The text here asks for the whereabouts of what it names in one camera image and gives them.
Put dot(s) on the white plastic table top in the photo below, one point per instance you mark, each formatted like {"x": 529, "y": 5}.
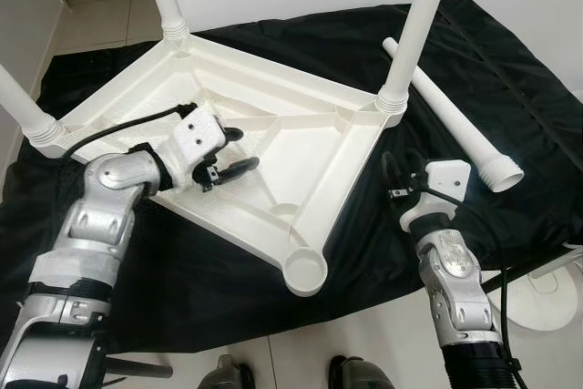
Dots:
{"x": 301, "y": 143}

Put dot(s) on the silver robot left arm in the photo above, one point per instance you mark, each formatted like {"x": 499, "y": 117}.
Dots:
{"x": 91, "y": 225}

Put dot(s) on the black metal table leg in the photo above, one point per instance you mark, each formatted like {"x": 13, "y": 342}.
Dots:
{"x": 141, "y": 369}
{"x": 510, "y": 278}

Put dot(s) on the black cloth table cover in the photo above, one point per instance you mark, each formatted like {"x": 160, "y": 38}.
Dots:
{"x": 510, "y": 88}

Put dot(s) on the grey robot right foot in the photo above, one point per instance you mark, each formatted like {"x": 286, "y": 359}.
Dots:
{"x": 360, "y": 375}

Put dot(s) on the grey robot foot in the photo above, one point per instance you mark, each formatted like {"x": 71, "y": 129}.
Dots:
{"x": 360, "y": 375}
{"x": 226, "y": 375}

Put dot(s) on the grey robot left foot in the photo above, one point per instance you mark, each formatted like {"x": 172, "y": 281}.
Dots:
{"x": 226, "y": 375}

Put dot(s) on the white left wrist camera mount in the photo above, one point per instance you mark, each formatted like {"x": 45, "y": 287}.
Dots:
{"x": 196, "y": 138}

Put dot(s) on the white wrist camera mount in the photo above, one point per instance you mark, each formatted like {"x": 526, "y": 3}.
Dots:
{"x": 196, "y": 138}
{"x": 446, "y": 179}

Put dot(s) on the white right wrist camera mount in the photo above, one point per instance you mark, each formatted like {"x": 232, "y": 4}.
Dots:
{"x": 446, "y": 179}

